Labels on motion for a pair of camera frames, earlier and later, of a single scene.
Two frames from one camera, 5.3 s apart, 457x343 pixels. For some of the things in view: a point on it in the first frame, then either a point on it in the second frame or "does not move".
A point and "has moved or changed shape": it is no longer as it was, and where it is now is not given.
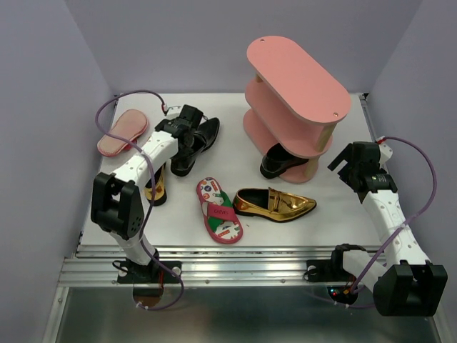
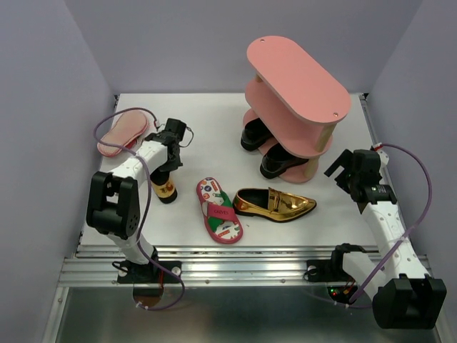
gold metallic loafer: x=160 y=190 has moved or changed shape
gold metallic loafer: x=269 y=204 does not move
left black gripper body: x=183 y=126 to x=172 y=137
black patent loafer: x=206 y=134 to x=254 y=134
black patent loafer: x=277 y=159 does not move
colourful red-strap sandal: x=218 y=212 does not move
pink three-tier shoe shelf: x=296 y=105 does not move
